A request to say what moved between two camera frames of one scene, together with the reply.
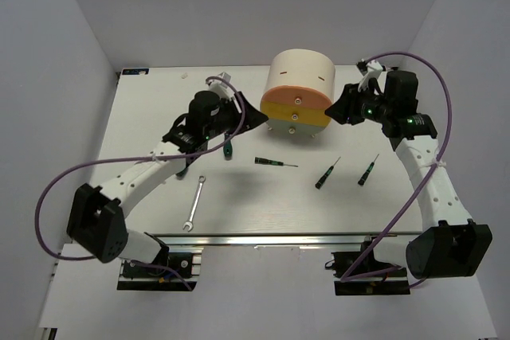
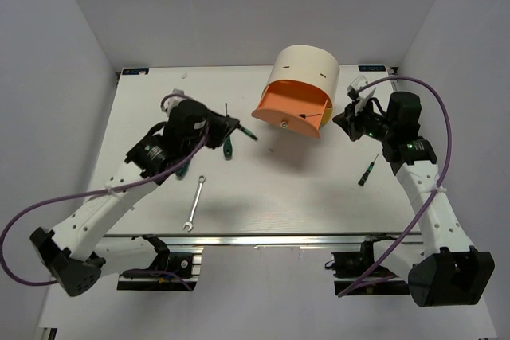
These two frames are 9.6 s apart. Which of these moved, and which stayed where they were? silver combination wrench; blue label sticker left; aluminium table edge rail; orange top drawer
Moved: orange top drawer
Stayed: aluminium table edge rail; silver combination wrench; blue label sticker left
